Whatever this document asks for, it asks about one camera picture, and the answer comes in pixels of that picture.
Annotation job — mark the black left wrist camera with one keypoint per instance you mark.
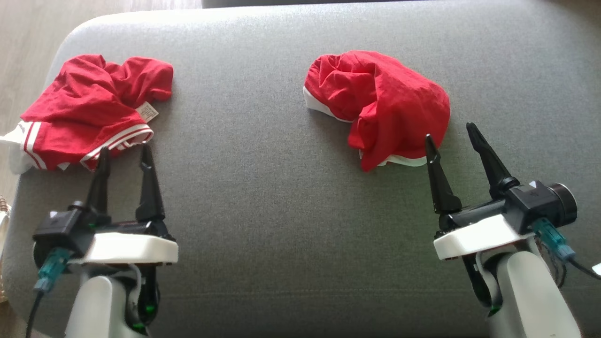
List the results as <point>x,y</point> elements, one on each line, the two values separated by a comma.
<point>61,230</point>

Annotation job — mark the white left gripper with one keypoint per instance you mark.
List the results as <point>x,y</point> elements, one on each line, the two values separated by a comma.
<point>131,249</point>

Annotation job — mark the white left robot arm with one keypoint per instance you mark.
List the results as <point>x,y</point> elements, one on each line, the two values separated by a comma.
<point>98,305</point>

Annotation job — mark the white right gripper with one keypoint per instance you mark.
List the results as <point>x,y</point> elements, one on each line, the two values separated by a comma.
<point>479,234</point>

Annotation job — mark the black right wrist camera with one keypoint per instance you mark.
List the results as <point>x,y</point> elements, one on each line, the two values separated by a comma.
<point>535,199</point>

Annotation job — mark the beige woven basket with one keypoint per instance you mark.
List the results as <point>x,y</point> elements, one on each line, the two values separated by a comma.
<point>3,220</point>

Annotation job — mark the grey fabric ottoman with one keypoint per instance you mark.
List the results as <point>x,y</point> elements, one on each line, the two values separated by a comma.
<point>281,211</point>

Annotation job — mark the red shorts white waistband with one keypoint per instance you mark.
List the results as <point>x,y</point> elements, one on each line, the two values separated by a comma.
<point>389,103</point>

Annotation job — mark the red shirt striped white sleeves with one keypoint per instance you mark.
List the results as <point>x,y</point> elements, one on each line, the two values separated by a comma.
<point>84,108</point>

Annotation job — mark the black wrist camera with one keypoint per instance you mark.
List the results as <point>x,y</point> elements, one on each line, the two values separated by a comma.
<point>61,230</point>
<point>535,199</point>

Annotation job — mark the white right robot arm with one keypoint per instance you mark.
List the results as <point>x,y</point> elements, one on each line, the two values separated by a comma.
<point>526,295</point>

